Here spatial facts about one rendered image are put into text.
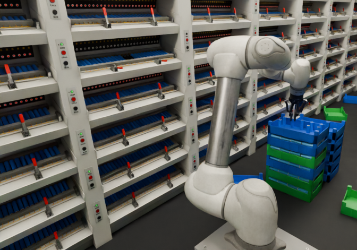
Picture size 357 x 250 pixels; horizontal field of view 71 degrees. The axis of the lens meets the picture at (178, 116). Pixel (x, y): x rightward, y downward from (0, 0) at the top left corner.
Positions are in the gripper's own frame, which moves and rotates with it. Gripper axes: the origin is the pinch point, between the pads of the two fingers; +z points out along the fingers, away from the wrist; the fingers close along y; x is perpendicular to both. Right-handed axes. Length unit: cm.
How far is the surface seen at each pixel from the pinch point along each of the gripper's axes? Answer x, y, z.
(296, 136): -19.0, 0.4, -1.1
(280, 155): -21.6, -7.7, 15.2
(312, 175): -33.5, 9.7, 17.2
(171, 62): -11, -70, -51
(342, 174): -7, 38, 51
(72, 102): -60, -101, -63
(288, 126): -0.1, -2.1, 9.6
